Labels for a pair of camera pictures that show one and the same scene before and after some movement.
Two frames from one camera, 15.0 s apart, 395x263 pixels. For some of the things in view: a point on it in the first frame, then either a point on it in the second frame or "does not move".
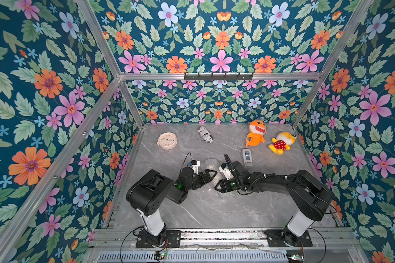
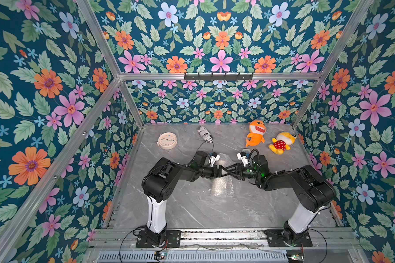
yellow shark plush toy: (282, 142) does not move
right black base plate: (275, 239) does not move
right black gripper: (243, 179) → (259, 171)
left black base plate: (172, 239) does not move
